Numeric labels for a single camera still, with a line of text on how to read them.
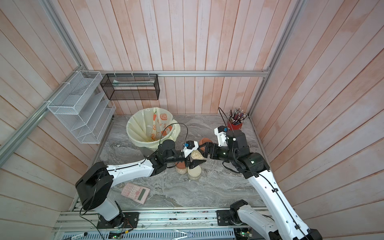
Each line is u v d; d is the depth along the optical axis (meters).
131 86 1.01
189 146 0.62
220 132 0.61
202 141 0.66
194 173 0.82
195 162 0.67
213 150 0.58
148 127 0.93
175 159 0.67
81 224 0.72
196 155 0.70
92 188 0.44
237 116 0.98
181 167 0.81
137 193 0.81
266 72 0.93
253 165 0.45
